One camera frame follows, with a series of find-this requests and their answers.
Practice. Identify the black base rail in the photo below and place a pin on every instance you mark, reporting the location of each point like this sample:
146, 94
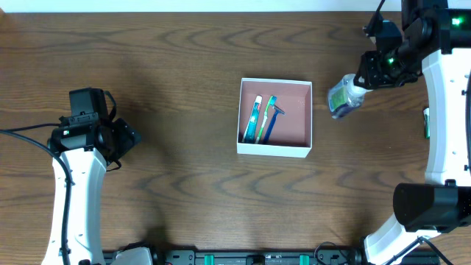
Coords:
322, 255

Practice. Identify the green white toothbrush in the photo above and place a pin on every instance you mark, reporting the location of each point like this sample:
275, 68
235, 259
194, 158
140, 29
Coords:
270, 103

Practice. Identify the green white soap bar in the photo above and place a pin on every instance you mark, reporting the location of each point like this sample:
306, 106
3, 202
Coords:
426, 114

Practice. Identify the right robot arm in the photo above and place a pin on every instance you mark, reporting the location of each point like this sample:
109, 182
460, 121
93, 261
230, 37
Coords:
433, 42

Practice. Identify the green toothpaste tube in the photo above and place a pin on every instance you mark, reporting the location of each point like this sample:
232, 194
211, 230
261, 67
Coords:
249, 134

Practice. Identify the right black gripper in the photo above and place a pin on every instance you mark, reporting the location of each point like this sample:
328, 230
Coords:
372, 70

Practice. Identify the white box pink interior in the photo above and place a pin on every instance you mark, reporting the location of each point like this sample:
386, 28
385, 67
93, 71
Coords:
292, 134

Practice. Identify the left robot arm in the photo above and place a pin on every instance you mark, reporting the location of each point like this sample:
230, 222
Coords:
76, 222

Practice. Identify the clear foam pump bottle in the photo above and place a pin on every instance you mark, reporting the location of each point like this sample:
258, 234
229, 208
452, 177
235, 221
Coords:
345, 97

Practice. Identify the blue disposable razor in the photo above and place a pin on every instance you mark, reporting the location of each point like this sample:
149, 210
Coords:
278, 111

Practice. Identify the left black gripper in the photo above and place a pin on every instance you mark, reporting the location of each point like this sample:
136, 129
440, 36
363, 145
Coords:
125, 136

